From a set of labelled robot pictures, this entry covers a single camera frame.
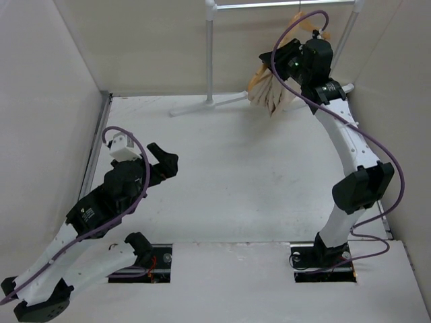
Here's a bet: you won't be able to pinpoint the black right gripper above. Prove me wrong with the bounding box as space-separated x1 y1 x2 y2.
260 38 311 86

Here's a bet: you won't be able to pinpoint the wooden clothes hanger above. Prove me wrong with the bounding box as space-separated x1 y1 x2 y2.
246 11 331 92

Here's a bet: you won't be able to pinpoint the beige trousers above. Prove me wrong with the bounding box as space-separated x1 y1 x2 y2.
247 70 296 117

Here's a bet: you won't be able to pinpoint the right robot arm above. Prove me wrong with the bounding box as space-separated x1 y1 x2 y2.
259 38 395 268

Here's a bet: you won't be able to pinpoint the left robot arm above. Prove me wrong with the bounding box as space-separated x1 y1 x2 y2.
1 143 178 322

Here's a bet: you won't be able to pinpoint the white clothes rack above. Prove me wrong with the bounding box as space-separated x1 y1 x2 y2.
169 0 366 117

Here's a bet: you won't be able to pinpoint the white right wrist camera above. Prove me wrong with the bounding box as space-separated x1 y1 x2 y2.
312 29 331 40

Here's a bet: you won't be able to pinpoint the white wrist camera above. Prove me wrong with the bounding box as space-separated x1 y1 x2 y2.
109 133 141 162
312 29 331 40

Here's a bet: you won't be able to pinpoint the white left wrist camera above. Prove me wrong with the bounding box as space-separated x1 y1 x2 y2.
109 133 141 162

